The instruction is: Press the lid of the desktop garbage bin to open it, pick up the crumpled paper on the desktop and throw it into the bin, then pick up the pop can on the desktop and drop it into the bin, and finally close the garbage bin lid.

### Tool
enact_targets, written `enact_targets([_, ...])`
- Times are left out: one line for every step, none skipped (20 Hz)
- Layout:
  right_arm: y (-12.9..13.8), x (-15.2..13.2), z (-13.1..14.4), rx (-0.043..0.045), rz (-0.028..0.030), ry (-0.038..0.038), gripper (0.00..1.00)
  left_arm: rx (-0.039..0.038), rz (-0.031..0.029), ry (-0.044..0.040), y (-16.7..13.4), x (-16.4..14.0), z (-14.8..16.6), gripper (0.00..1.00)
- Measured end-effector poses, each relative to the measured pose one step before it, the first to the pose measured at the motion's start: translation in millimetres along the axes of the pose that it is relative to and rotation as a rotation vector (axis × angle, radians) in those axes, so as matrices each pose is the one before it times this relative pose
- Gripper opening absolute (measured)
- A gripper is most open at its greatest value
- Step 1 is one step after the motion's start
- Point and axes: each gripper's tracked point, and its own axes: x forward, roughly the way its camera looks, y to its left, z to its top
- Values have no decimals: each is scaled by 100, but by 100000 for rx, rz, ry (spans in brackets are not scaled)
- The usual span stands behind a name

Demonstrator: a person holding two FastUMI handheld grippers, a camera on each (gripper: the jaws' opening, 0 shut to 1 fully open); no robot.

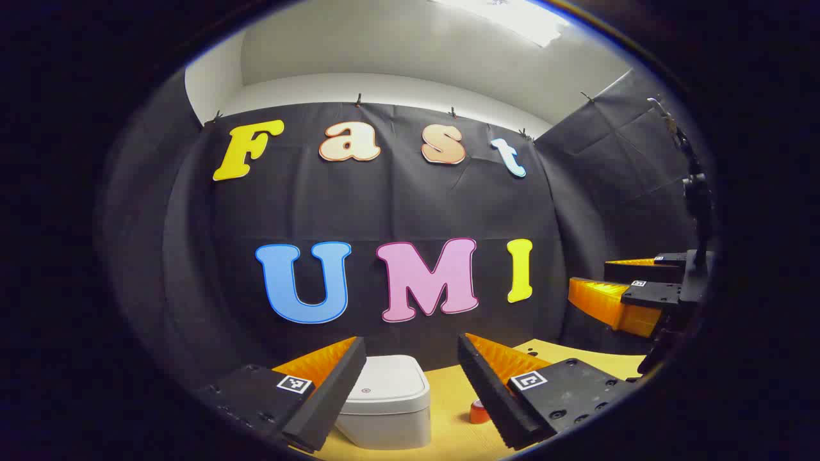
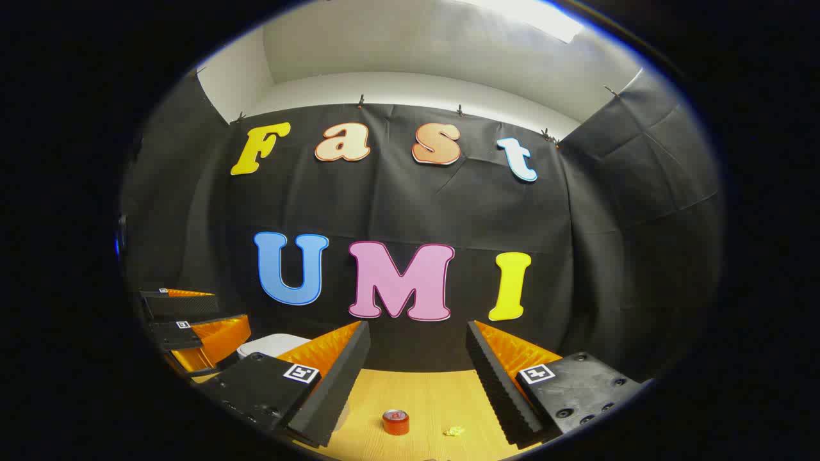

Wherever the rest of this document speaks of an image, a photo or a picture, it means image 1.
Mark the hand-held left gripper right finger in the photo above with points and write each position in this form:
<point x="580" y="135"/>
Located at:
<point x="487" y="392"/>

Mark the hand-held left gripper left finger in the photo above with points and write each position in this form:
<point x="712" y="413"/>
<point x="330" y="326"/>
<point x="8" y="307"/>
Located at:
<point x="332" y="398"/>

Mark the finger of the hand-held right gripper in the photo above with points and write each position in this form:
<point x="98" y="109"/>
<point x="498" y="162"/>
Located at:
<point x="640" y="271"/>
<point x="650" y="294"/>

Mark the black backdrop cloth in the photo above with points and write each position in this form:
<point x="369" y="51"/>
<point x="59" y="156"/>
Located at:
<point x="397" y="205"/>

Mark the ceiling light panel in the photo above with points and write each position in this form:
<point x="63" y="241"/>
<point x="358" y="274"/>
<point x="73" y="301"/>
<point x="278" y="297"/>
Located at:
<point x="506" y="18"/>

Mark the red pop can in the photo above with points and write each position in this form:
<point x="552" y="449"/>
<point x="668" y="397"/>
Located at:
<point x="478" y="413"/>

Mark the white desktop garbage bin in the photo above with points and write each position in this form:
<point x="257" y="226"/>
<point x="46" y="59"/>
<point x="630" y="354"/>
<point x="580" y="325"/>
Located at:
<point x="391" y="384"/>

